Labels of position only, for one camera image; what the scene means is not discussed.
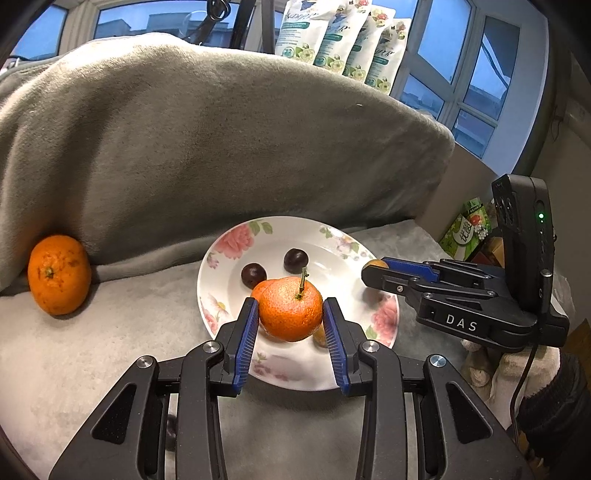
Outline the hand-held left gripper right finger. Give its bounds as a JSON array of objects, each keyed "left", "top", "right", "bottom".
[{"left": 322, "top": 298, "right": 536, "bottom": 480}]

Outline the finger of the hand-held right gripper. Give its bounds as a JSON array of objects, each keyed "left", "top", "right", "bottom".
[
  {"left": 361, "top": 266, "right": 491, "bottom": 315},
  {"left": 383, "top": 257, "right": 505, "bottom": 291}
]

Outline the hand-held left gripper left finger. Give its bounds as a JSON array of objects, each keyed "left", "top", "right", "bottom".
[{"left": 48, "top": 296, "right": 260, "bottom": 480}]

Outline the small mandarin with stem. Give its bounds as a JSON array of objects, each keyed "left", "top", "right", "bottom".
[{"left": 259, "top": 268, "right": 324, "bottom": 342}]

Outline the dark plum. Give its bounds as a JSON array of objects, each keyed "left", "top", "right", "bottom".
[
  {"left": 241, "top": 263, "right": 267, "bottom": 287},
  {"left": 283, "top": 248, "right": 308, "bottom": 273}
]

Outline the floral white plate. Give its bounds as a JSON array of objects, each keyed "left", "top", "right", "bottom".
[{"left": 197, "top": 216, "right": 400, "bottom": 392}]

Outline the spotted large orange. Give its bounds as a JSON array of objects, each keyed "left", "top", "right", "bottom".
[{"left": 28, "top": 234, "right": 92, "bottom": 316}]

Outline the person's right forearm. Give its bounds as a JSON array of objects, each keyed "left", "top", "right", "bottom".
[{"left": 515, "top": 353, "right": 591, "bottom": 467}]

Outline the person's right hand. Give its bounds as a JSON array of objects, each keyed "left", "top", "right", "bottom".
[{"left": 462, "top": 339, "right": 561, "bottom": 416}]

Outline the brown cardboard box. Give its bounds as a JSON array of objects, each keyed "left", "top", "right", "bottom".
[{"left": 484, "top": 237, "right": 506, "bottom": 266}]

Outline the green printed bag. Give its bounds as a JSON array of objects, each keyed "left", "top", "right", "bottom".
[{"left": 438, "top": 198, "right": 497, "bottom": 259}]

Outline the grey fleece blanket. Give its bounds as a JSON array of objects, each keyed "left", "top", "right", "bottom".
[{"left": 0, "top": 38, "right": 490, "bottom": 480}]

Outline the black tripod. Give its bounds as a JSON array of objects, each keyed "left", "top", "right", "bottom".
[{"left": 231, "top": 0, "right": 278, "bottom": 54}]

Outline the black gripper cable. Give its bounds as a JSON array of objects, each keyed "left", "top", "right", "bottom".
[{"left": 508, "top": 344, "right": 539, "bottom": 444}]

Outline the white window frame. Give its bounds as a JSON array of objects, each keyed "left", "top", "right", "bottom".
[{"left": 46, "top": 0, "right": 522, "bottom": 160}]

